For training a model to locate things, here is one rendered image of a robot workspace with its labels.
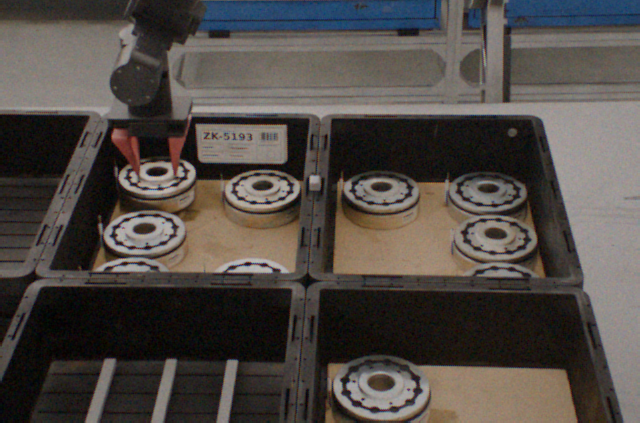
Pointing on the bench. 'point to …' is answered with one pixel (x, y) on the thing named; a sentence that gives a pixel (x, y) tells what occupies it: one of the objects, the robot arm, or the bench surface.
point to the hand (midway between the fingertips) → (156, 168)
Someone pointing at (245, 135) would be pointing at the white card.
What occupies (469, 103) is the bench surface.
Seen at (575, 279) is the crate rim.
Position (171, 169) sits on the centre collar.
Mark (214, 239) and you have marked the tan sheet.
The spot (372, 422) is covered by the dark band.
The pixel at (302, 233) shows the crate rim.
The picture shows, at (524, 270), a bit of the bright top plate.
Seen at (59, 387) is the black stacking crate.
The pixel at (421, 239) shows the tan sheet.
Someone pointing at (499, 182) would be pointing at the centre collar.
